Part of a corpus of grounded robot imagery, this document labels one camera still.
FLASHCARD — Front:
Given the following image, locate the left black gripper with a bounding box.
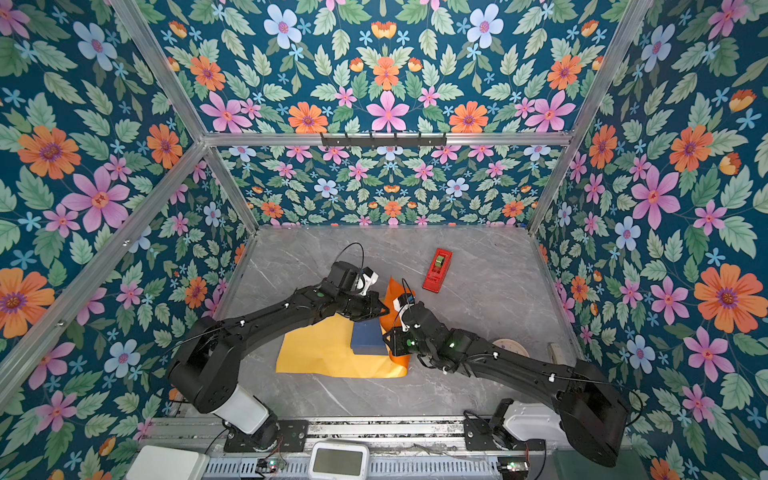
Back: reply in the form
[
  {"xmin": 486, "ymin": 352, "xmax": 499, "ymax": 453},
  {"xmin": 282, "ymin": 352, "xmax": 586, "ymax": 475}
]
[{"xmin": 337, "ymin": 288, "xmax": 394, "ymax": 320}]

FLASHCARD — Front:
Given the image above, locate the blue gift box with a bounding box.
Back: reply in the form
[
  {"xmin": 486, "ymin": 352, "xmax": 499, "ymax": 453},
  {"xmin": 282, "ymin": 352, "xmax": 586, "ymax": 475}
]
[{"xmin": 350, "ymin": 318, "xmax": 388, "ymax": 356}]

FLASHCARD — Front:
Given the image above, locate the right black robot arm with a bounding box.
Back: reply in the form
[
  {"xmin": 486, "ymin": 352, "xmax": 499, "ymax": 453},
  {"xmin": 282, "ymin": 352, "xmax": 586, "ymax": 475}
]
[{"xmin": 383, "ymin": 294, "xmax": 631, "ymax": 467}]

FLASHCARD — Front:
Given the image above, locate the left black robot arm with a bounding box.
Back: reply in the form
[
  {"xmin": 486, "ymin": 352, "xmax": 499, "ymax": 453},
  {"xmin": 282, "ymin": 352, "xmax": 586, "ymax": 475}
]
[{"xmin": 168, "ymin": 260, "xmax": 389, "ymax": 436}]

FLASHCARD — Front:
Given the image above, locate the red tape dispenser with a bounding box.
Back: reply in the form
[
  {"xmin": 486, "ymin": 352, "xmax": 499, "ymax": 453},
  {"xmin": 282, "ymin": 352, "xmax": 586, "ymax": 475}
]
[{"xmin": 422, "ymin": 248, "xmax": 453, "ymax": 293}]

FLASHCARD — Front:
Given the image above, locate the white round clock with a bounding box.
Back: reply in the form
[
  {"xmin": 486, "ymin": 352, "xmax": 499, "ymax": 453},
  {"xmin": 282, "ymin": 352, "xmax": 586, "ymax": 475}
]
[{"xmin": 493, "ymin": 339, "xmax": 529, "ymax": 357}]

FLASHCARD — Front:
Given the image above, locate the white display device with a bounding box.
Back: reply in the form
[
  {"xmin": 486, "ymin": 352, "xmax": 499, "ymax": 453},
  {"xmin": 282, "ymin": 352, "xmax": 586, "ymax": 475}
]
[{"xmin": 308, "ymin": 441, "xmax": 370, "ymax": 480}]

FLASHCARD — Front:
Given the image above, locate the green mat bottom right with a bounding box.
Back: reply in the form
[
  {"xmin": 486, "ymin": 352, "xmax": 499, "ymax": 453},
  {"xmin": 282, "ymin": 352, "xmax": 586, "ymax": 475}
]
[{"xmin": 554, "ymin": 450, "xmax": 650, "ymax": 480}]

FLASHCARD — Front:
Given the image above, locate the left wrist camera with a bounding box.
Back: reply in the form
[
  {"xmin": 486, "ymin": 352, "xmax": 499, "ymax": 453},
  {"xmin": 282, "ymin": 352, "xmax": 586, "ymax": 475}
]
[{"xmin": 356, "ymin": 267, "xmax": 379, "ymax": 296}]

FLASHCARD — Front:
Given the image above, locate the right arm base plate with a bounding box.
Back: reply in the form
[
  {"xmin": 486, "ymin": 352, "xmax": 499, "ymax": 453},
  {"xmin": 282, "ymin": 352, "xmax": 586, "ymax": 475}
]
[{"xmin": 462, "ymin": 410, "xmax": 546, "ymax": 452}]

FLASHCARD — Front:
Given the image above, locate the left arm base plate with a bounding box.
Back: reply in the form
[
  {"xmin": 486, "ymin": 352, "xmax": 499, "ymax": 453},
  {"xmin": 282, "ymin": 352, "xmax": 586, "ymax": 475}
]
[{"xmin": 223, "ymin": 419, "xmax": 309, "ymax": 453}]

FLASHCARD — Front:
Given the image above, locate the black hook rail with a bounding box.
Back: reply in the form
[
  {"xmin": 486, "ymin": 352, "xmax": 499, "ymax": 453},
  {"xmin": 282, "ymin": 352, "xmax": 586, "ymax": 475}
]
[{"xmin": 320, "ymin": 133, "xmax": 448, "ymax": 148}]

